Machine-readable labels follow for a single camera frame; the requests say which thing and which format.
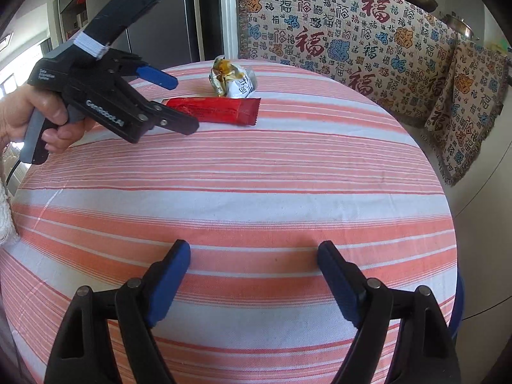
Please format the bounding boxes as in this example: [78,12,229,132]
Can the red snack bar wrapper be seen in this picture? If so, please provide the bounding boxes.
[164,97,261,126]

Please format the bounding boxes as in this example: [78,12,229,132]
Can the blue plastic trash bin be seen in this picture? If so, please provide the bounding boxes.
[449,269,465,341]

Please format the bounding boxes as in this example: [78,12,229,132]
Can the left hand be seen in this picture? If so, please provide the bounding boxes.
[0,82,97,154]

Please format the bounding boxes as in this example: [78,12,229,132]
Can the grey refrigerator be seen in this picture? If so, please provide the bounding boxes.
[108,0,202,69]

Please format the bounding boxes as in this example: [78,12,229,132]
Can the yellow green crumpled wrapper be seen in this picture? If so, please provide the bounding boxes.
[209,56,258,99]

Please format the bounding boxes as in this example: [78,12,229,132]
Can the orange striped tablecloth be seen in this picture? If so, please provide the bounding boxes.
[1,61,457,383]

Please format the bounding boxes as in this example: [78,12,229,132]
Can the patterned fu blanket large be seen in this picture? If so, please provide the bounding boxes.
[237,0,457,127]

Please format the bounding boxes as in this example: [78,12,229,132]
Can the patterned fu blanket small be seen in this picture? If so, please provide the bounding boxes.
[423,40,510,186]

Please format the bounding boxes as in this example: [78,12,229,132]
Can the steel pot with lid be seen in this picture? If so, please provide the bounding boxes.
[441,11,479,41]

